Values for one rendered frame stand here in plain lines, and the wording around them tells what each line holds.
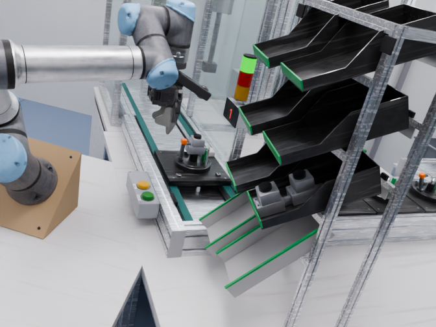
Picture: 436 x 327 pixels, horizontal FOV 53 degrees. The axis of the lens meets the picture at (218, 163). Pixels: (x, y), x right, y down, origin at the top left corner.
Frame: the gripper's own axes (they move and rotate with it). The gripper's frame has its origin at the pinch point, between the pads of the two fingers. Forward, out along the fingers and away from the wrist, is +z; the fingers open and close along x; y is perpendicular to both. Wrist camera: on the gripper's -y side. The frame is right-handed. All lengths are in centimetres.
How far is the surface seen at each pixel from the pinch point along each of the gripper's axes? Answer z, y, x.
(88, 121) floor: 124, -10, -293
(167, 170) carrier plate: 26.0, -8.4, -22.9
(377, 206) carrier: 27, -85, 3
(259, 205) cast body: 0.7, -11.2, 38.9
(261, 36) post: -25.3, -33.3, -22.6
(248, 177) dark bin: 2.1, -15.6, 23.5
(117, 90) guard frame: 19, 1, -86
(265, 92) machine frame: 13, -74, -83
